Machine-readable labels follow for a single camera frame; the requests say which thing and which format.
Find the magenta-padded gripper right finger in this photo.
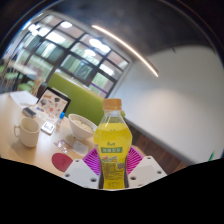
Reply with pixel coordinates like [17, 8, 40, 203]
[124, 145, 168, 189]

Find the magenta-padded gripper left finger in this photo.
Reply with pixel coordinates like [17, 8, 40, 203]
[61, 147, 101, 190]

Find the yellow drink bottle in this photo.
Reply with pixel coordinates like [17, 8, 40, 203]
[93, 98, 134, 190]

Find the flat round red coaster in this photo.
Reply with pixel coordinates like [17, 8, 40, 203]
[51, 152, 74, 173]

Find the clear plastic wrapper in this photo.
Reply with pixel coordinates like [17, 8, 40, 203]
[53, 139, 73, 154]

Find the white bowl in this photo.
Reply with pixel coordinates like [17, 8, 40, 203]
[67, 113, 98, 141]

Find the small white packet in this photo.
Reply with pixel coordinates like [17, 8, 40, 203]
[40, 121, 56, 135]

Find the small blue-capped bottle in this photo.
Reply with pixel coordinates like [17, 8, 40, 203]
[55, 111, 66, 129]

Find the white mug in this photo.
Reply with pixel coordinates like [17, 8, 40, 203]
[13, 116, 41, 148]

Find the black-framed picture tablet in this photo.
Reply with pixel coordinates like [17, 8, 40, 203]
[34, 86, 72, 118]

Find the green bench backrest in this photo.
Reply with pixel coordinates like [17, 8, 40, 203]
[46, 72, 126, 126]

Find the small dark box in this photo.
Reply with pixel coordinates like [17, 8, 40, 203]
[21, 106, 37, 119]

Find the white paper sheet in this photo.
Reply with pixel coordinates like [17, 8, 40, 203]
[9, 90, 39, 107]

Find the group of green-seated wooden chairs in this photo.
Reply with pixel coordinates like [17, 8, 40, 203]
[0, 64, 44, 98]

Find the long linear ceiling lamp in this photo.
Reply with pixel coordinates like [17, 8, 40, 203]
[91, 24, 160, 78]

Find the black-framed window wall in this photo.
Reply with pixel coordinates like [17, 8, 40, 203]
[13, 14, 131, 98]

